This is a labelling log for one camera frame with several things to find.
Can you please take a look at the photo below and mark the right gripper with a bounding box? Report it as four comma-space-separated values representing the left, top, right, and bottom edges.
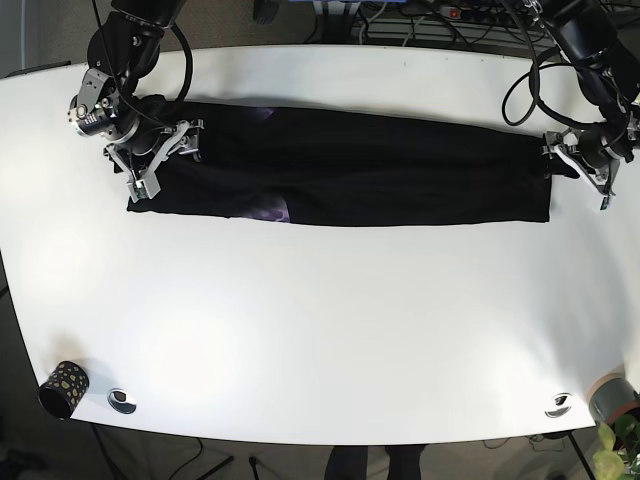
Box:
104, 119, 205, 203

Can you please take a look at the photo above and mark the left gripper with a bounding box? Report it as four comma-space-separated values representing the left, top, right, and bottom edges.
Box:
541, 116, 633, 211

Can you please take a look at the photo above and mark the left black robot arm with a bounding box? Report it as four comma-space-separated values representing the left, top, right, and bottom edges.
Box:
501, 1, 639, 211

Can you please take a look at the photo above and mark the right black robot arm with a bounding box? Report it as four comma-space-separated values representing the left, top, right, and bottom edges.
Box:
67, 1, 204, 203

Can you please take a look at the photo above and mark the grey tape roll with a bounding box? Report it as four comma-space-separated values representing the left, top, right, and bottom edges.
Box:
586, 373, 639, 427

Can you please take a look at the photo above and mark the black gold-dotted cup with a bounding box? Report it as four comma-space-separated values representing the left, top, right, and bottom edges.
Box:
37, 361, 90, 420

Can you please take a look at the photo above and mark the green potted plant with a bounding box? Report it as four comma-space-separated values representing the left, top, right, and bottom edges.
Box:
593, 414, 639, 480

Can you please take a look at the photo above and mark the right table cable grommet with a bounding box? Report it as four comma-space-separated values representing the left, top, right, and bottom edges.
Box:
544, 393, 573, 419

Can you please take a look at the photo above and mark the table cable grommet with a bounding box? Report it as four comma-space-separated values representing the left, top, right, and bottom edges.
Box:
544, 393, 573, 419
107, 389, 137, 415

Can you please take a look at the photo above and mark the left table cable grommet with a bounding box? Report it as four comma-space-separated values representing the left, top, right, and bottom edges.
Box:
107, 389, 137, 415

